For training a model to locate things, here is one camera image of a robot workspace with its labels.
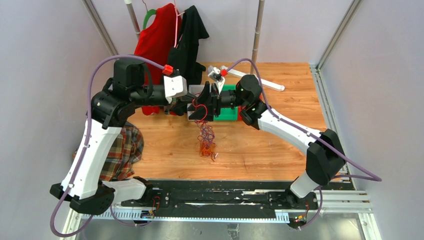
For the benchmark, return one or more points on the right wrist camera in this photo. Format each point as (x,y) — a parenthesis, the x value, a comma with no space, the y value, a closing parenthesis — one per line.
(214,73)

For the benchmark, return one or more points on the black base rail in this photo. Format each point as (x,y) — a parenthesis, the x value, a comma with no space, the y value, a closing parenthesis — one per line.
(221,200)

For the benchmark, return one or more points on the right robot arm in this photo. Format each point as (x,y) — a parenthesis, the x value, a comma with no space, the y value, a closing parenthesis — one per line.
(323,150)

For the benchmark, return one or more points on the black shirt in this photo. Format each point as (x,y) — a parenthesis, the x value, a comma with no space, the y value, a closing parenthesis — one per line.
(184,56)

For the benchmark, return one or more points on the pink hanger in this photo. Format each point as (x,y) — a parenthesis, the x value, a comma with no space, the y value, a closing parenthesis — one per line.
(177,18)

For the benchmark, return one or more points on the white plastic bin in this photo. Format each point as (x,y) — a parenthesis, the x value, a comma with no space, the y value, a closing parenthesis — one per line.
(194,90)

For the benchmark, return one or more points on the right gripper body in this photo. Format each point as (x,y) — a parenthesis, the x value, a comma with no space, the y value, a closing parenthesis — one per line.
(227,99)

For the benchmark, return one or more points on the red shirt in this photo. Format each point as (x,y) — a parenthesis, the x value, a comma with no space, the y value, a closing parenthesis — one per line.
(156,41)

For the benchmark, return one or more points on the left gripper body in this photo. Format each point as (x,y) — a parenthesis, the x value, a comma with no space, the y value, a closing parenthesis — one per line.
(173,103)

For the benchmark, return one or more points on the plaid shirt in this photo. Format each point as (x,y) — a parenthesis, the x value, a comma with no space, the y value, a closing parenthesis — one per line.
(126,150)

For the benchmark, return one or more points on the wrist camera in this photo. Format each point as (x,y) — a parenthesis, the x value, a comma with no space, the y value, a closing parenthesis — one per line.
(174,87)
(214,73)

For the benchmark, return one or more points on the green hanger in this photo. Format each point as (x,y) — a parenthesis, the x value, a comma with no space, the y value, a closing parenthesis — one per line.
(148,15)

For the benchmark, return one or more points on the green plastic bin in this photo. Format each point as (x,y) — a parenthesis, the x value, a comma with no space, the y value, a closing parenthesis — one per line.
(228,114)

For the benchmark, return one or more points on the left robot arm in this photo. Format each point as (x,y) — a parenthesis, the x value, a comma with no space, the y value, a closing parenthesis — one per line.
(106,116)

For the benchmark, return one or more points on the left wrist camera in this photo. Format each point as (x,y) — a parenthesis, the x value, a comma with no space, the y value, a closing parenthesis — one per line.
(174,87)

